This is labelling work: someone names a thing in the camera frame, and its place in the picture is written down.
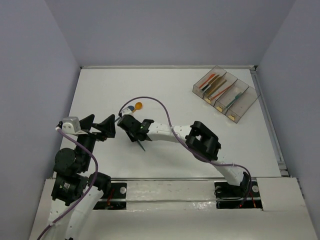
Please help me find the gold knife dark handle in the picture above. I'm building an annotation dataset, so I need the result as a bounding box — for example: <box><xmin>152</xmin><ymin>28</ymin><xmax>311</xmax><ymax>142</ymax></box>
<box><xmin>201</xmin><ymin>74</ymin><xmax>220</xmax><ymax>92</ymax></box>

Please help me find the blue spoon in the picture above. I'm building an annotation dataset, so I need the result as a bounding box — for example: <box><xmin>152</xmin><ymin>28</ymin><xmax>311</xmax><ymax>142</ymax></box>
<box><xmin>128</xmin><ymin>105</ymin><xmax>135</xmax><ymax>111</ymax></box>

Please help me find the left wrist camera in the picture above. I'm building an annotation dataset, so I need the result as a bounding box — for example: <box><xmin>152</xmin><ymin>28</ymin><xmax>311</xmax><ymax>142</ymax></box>
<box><xmin>55</xmin><ymin>116</ymin><xmax>87</xmax><ymax>136</ymax></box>

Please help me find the orange-red chopstick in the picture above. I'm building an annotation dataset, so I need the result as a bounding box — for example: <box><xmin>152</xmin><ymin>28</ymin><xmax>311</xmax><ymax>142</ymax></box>
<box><xmin>211</xmin><ymin>85</ymin><xmax>232</xmax><ymax>100</ymax></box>

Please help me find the orange spoon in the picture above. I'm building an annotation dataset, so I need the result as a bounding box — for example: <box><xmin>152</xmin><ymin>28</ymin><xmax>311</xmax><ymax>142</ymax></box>
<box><xmin>132</xmin><ymin>102</ymin><xmax>143</xmax><ymax>112</ymax></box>

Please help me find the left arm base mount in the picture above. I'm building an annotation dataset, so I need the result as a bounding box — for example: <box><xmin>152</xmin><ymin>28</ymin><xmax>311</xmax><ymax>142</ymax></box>
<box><xmin>93</xmin><ymin>181</ymin><xmax>127</xmax><ymax>210</ymax></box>

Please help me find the clear compartment organizer box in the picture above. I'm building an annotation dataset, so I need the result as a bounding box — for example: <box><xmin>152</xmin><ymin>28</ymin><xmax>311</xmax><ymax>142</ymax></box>
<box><xmin>192</xmin><ymin>65</ymin><xmax>260</xmax><ymax>123</ymax></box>

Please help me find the teal fork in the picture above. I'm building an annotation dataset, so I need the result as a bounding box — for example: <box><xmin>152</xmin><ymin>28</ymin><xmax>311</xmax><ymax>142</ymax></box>
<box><xmin>226</xmin><ymin>92</ymin><xmax>243</xmax><ymax>109</ymax></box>
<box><xmin>137</xmin><ymin>140</ymin><xmax>146</xmax><ymax>152</ymax></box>

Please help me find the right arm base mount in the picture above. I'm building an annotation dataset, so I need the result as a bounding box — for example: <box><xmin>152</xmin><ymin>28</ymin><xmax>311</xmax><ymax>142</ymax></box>
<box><xmin>214</xmin><ymin>180</ymin><xmax>263</xmax><ymax>210</ymax></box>

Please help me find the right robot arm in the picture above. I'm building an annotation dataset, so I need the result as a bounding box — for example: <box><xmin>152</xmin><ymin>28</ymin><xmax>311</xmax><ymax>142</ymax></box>
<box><xmin>117</xmin><ymin>114</ymin><xmax>251</xmax><ymax>196</ymax></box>

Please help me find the orange plastic knife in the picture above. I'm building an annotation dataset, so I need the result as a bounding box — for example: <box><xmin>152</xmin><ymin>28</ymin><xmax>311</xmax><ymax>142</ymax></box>
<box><xmin>199</xmin><ymin>73</ymin><xmax>216</xmax><ymax>89</ymax></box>

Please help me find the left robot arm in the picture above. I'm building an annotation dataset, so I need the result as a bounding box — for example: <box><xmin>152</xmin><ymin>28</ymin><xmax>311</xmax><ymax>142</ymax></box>
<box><xmin>44</xmin><ymin>114</ymin><xmax>116</xmax><ymax>240</ymax></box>

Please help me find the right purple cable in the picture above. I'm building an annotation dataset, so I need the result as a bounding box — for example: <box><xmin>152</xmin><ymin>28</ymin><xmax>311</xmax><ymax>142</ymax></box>
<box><xmin>118</xmin><ymin>96</ymin><xmax>252</xmax><ymax>208</ymax></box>

